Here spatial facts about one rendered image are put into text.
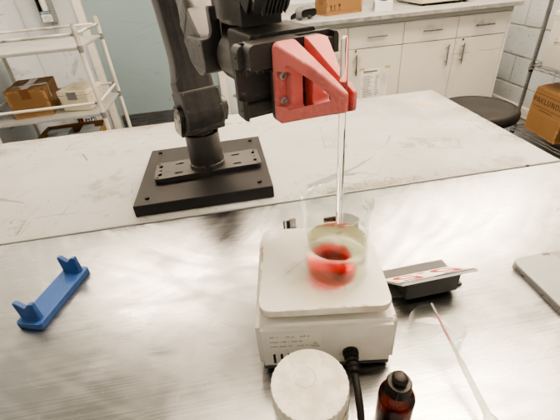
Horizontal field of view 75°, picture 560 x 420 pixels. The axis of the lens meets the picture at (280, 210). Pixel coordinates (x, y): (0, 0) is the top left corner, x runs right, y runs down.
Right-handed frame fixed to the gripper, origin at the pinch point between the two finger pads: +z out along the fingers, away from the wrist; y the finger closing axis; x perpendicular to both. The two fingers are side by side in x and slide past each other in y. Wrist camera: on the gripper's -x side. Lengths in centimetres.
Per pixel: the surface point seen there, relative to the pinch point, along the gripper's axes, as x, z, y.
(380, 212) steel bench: 25.6, -12.9, 18.1
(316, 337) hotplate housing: 19.6, 4.6, -5.5
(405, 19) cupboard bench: 35, -187, 193
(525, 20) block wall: 48, -173, 311
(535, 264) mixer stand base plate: 24.0, 7.2, 24.9
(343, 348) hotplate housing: 21.7, 5.8, -3.2
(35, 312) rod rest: 23.5, -17.1, -30.3
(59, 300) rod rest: 24.8, -19.3, -28.2
